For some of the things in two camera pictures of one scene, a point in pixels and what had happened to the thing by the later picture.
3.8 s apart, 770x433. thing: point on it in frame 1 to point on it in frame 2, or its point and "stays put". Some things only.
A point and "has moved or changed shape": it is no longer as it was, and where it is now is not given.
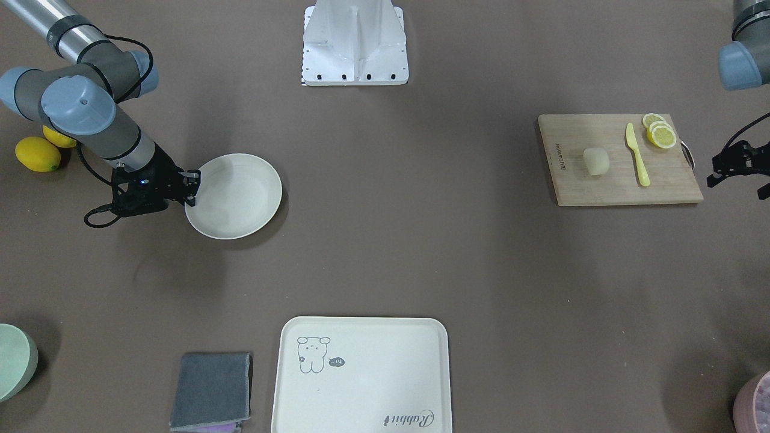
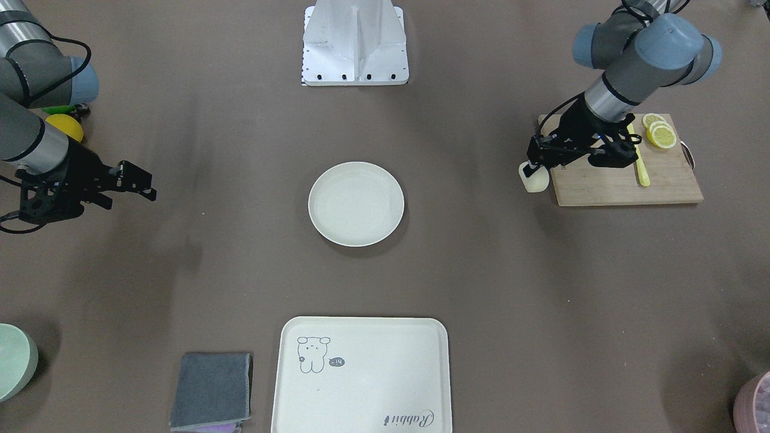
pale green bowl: x=18 y=361 stays put
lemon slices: x=659 y=132 stays put
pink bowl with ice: x=751 y=408 stays put
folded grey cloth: x=212 y=388 stays put
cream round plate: x=240 y=195 to x=356 y=204
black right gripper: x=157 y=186 to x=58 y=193
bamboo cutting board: x=598 y=159 stays put
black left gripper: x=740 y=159 to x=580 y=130
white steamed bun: x=597 y=160 has moved or changed shape
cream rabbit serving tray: x=362 y=374 stays put
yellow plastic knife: x=631 y=144 stays put
